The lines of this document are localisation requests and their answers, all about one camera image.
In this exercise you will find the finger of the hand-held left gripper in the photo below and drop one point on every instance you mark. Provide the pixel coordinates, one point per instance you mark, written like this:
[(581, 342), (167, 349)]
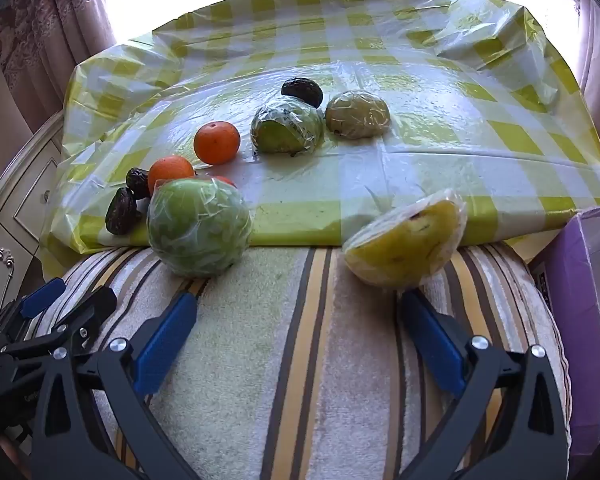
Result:
[(42, 296), (97, 305)]

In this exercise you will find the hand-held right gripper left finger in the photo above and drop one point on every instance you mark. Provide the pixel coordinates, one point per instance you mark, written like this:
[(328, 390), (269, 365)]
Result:
[(165, 342)]

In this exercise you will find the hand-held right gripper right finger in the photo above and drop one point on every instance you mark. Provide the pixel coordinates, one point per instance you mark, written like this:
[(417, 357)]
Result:
[(435, 345)]

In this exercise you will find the large yellow fruit half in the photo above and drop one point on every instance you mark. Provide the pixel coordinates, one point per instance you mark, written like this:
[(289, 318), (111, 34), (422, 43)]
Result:
[(405, 242)]

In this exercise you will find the small olive fruit half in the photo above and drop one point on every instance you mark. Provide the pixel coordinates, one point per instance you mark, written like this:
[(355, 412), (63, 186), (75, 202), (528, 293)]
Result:
[(357, 114)]

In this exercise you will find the dark brown date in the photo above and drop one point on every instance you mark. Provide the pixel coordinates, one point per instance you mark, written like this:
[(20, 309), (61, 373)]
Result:
[(121, 211), (137, 182)]

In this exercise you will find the white cabinet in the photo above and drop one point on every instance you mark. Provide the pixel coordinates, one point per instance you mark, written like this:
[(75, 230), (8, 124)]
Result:
[(25, 200)]

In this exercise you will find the large plastic-wrapped green apple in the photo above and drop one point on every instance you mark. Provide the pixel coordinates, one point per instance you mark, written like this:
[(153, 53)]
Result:
[(197, 227)]

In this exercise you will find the striped towel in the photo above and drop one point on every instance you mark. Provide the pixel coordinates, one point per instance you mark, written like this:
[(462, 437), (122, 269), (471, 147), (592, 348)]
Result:
[(290, 360)]

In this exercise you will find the purple cardboard box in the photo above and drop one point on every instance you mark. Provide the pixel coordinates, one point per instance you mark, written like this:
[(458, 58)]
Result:
[(585, 310)]

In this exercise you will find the yellow white checked plastic tablecloth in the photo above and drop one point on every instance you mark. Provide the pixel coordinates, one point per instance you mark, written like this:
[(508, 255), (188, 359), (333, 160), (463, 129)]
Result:
[(430, 170)]

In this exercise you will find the small plastic-wrapped green fruit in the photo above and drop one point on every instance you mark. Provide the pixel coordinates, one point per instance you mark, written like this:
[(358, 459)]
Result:
[(287, 127)]

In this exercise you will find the dark wrinkled round fruit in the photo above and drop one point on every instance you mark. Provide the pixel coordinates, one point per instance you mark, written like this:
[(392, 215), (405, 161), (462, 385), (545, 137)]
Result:
[(302, 91)]

